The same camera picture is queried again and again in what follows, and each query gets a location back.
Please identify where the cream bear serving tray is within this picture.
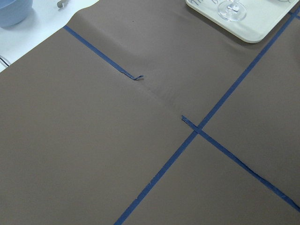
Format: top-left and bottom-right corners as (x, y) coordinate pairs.
(186, 0), (298, 43)

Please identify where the blue bowl on desk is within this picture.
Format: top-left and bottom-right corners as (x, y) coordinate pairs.
(0, 0), (33, 28)

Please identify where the clear wine glass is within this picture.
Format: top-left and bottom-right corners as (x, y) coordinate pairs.
(217, 0), (247, 22)

